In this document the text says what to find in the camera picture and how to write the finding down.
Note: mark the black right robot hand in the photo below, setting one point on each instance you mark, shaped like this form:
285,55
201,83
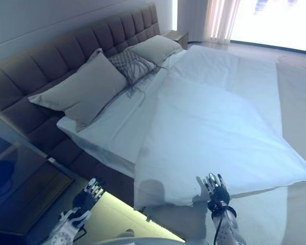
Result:
219,196

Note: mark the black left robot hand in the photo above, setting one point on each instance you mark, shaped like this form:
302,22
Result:
82,200

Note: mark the white duvet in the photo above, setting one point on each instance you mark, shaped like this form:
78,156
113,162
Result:
206,127

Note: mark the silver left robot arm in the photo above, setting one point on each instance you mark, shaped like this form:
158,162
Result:
66,227

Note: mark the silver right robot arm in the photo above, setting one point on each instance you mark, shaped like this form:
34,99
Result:
229,227

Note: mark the white textured blanket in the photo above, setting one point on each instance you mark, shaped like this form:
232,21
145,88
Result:
257,219

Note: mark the wooden nightstand with drawers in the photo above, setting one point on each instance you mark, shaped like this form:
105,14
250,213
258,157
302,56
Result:
28,191
179,37

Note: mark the large beige pillow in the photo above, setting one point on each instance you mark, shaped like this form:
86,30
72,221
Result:
155,48
86,89

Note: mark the brown tufted upholstered headboard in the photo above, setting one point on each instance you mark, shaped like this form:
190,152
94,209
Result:
53,63

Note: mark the patterned fringed decorative cushion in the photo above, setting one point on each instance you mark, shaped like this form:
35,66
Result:
130,63

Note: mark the beige window curtain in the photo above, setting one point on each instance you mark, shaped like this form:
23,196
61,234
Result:
222,20

